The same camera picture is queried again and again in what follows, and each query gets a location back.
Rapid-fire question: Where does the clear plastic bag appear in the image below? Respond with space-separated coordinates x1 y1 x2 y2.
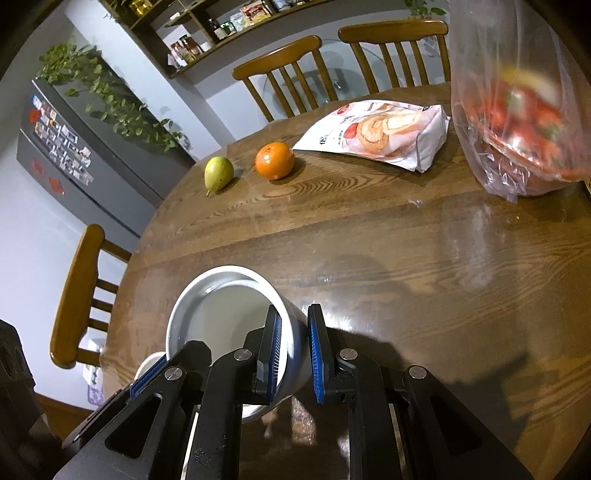
449 0 591 203

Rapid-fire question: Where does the row of jars and bottles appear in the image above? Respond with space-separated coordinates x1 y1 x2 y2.
168 0 301 65

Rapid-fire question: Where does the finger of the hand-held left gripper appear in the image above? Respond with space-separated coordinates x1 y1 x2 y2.
62 357 168 457

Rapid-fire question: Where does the shallow white bowl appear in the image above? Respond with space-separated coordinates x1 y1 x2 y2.
133 352 278 424

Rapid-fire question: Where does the grey refrigerator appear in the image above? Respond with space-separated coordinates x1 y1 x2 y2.
16 78 197 238

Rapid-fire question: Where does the orange fruit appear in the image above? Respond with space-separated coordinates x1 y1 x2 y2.
255 141 295 180

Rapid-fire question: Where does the tall white bowl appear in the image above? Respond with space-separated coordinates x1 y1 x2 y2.
165 265 310 407

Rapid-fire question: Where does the white snack bag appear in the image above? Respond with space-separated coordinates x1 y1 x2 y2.
292 100 451 174

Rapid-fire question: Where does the trailing green plant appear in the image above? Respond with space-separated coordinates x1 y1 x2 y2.
37 41 190 153

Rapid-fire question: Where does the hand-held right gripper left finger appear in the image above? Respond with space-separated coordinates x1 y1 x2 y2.
53 305 283 480

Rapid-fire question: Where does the wooden chair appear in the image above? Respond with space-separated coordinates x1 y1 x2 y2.
232 35 338 123
50 224 133 369
338 19 451 93

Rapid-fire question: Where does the wooden wall shelf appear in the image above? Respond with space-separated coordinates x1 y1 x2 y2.
99 0 324 79

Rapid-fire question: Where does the small white box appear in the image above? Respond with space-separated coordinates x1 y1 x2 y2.
81 338 105 384

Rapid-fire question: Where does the small green plant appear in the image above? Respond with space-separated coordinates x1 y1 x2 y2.
404 0 448 19

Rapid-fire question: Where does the green pear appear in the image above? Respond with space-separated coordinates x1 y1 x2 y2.
204 156 234 197

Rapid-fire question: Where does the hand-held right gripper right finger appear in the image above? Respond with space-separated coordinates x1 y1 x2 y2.
307 303 534 480

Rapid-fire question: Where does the fridge magnets cluster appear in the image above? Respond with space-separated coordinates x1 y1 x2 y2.
28 95 93 195

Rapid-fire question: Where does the red bowl of fruit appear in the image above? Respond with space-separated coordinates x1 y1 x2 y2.
466 83 591 195

